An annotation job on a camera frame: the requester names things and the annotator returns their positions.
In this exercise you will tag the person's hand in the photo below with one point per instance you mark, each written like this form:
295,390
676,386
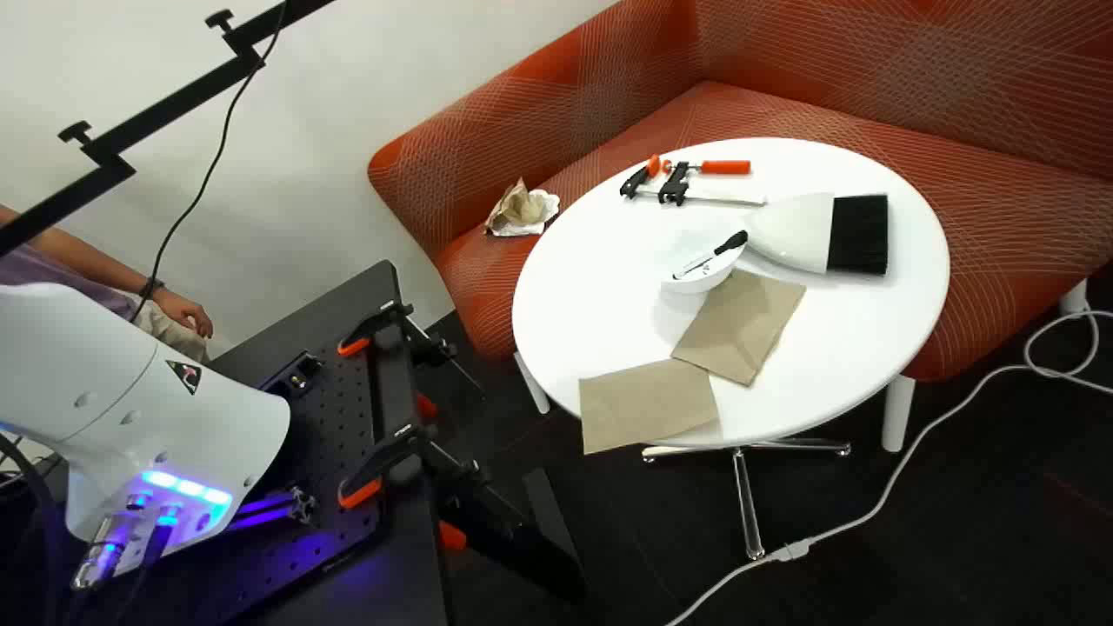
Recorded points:
187,312

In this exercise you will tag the white marker with black cap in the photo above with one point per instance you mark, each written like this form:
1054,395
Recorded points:
729,244

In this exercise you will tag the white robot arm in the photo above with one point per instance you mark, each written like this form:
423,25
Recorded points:
141,404

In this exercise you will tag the person's bare forearm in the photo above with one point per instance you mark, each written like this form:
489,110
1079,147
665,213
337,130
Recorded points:
81,259

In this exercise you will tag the white ceramic bowl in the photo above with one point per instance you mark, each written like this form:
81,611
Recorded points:
699,275

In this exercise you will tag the black clamp with orange grip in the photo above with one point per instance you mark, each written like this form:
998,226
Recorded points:
388,323
401,472

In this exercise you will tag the black perforated mounting board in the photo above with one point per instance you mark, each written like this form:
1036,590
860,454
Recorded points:
360,430

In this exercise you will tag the crumpled beige paper wad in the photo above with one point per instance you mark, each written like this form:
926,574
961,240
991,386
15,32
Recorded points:
524,208

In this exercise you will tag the brown paper napkin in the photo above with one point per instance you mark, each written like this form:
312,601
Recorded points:
741,329
646,404

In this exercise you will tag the black headed bar clamp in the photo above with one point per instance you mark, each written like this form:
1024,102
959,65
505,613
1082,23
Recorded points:
671,181

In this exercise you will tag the chrome table base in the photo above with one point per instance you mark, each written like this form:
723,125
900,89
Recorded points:
750,498

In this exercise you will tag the white brush with black bristles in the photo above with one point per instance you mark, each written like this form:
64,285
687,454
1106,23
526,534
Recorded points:
801,232

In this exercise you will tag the orange upholstered sofa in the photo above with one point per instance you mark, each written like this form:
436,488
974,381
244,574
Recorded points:
986,115

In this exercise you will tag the black camera rig bar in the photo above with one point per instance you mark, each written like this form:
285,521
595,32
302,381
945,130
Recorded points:
149,110

